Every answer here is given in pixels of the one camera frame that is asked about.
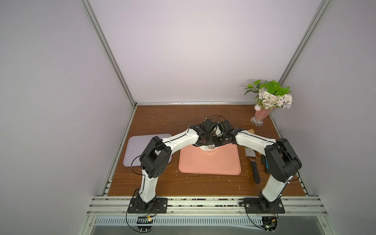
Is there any small dough piece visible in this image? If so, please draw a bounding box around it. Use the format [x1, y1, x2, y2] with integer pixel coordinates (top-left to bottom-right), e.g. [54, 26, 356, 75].
[199, 146, 217, 152]

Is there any wooden rolling pin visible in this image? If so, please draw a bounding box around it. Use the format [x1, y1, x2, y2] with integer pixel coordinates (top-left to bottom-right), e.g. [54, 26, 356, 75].
[247, 129, 261, 156]

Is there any pink silicone mat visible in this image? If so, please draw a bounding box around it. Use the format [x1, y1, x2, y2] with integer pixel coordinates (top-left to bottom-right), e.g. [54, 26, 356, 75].
[179, 144, 241, 176]

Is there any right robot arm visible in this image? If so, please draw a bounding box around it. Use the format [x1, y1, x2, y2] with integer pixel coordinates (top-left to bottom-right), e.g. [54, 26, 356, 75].
[210, 120, 302, 203]

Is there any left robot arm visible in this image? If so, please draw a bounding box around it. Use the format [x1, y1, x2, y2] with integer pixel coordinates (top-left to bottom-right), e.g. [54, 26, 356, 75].
[137, 119, 223, 205]

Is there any pink glass vase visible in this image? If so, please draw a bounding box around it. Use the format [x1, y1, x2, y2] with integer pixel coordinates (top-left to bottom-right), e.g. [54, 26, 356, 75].
[251, 109, 271, 127]

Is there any artificial flower bouquet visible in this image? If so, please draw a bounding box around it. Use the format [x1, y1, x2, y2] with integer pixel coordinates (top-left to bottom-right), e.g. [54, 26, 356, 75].
[244, 80, 294, 111]

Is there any purple silicone mat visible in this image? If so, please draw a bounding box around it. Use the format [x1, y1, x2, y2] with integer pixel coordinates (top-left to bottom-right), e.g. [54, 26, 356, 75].
[123, 134, 171, 167]

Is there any black handled metal scraper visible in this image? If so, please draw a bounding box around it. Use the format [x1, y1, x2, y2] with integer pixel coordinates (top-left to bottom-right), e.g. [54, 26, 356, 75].
[245, 147, 261, 184]

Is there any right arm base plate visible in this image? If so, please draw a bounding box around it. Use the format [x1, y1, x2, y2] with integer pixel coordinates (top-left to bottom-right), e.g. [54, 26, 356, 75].
[240, 197, 286, 214]

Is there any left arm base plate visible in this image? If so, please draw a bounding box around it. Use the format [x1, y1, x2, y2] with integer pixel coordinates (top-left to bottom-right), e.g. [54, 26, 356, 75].
[127, 197, 168, 214]

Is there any aluminium frame rail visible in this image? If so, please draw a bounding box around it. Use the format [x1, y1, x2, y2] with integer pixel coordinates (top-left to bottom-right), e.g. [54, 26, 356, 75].
[86, 196, 328, 216]

